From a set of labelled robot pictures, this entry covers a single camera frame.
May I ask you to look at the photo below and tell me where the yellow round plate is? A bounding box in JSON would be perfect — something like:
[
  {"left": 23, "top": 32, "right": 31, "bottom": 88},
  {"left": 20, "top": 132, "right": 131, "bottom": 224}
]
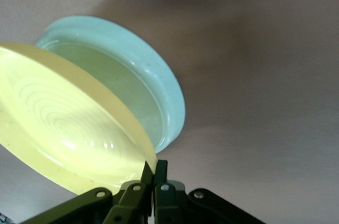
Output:
[{"left": 0, "top": 40, "right": 158, "bottom": 196}]

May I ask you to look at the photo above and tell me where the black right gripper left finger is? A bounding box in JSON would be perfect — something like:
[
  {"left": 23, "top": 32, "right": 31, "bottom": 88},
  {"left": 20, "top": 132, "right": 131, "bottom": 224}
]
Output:
[{"left": 26, "top": 160, "right": 155, "bottom": 224}]

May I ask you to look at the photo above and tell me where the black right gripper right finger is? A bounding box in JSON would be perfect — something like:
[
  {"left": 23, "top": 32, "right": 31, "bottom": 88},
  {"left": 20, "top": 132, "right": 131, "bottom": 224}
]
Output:
[{"left": 154, "top": 159, "right": 266, "bottom": 224}]

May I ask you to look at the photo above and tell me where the pale green round plate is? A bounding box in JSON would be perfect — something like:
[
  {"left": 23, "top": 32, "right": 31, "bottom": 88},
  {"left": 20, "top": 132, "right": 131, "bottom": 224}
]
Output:
[{"left": 35, "top": 15, "right": 186, "bottom": 154}]

